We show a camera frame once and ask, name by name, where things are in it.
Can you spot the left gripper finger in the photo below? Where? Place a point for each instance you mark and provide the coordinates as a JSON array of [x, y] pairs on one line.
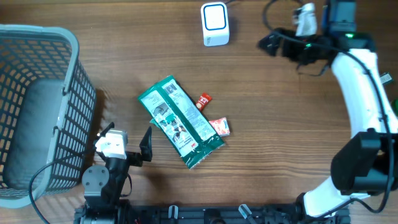
[[106, 129], [146, 145]]

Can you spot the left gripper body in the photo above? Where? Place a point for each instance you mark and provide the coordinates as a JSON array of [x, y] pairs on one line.
[[133, 159]]

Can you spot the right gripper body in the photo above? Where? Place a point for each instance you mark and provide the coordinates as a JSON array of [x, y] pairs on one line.
[[303, 52]]

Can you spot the light green wipes packet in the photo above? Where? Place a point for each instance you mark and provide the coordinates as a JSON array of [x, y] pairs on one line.
[[153, 121]]

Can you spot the long green white package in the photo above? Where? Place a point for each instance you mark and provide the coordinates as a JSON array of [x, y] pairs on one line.
[[174, 112]]

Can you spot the red white packet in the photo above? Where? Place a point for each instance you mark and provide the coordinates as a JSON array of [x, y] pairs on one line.
[[203, 101]]

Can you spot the red white tissue pack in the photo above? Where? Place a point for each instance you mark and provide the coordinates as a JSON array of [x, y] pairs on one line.
[[221, 126]]

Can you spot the small green white box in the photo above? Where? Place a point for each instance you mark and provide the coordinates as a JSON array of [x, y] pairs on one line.
[[386, 78]]

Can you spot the green lid jar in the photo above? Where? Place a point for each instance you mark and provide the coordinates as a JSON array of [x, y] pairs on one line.
[[394, 106]]

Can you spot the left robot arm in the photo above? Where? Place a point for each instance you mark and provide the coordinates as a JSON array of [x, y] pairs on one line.
[[104, 200]]

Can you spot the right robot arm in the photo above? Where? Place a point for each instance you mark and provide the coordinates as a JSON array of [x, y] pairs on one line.
[[367, 165]]

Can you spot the white barcode scanner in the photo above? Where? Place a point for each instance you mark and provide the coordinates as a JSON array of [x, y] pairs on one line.
[[215, 24]]

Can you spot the grey plastic mesh basket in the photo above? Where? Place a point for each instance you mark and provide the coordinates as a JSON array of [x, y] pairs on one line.
[[47, 108]]

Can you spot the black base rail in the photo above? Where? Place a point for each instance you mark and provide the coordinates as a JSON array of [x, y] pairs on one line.
[[266, 214]]

